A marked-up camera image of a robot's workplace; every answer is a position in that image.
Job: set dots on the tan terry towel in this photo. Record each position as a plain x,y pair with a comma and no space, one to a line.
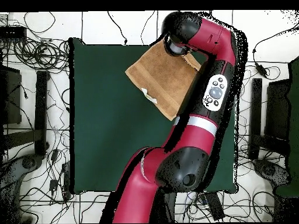
163,77

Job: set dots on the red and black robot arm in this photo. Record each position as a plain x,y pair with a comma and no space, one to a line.
198,137

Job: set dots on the black flat box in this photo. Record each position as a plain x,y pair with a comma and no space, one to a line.
12,32

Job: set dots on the dark green table cloth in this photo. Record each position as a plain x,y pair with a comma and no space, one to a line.
105,140

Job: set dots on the black power strip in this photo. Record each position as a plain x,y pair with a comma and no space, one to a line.
215,206

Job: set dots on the long black stand bar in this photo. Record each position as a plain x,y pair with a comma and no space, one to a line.
42,112
256,112

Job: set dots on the grey chair base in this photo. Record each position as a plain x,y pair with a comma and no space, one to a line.
28,163
268,169

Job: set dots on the large black box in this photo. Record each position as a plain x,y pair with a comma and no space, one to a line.
278,109
10,95

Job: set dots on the dark green fabric panel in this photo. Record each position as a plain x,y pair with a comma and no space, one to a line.
294,116

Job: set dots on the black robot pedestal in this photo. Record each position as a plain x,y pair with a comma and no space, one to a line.
168,205

